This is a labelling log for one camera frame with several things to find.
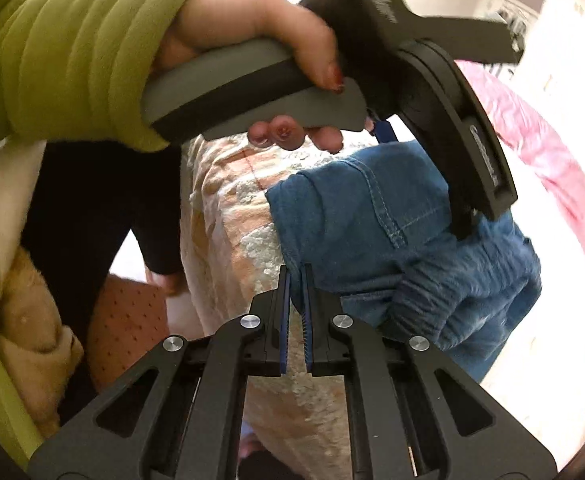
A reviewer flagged left hand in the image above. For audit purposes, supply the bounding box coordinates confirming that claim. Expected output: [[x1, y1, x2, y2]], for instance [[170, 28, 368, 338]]
[[149, 0, 343, 93]]

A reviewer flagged peach bear pattern blanket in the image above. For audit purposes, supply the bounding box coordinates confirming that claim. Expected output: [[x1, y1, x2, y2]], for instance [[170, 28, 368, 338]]
[[179, 131, 374, 480]]

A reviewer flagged blue denim pant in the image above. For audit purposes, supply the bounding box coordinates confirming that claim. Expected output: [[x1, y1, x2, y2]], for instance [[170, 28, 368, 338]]
[[266, 141, 542, 380]]

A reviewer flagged pink duvet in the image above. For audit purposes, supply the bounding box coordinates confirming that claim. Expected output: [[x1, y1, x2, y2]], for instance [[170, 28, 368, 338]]
[[457, 61, 585, 253]]

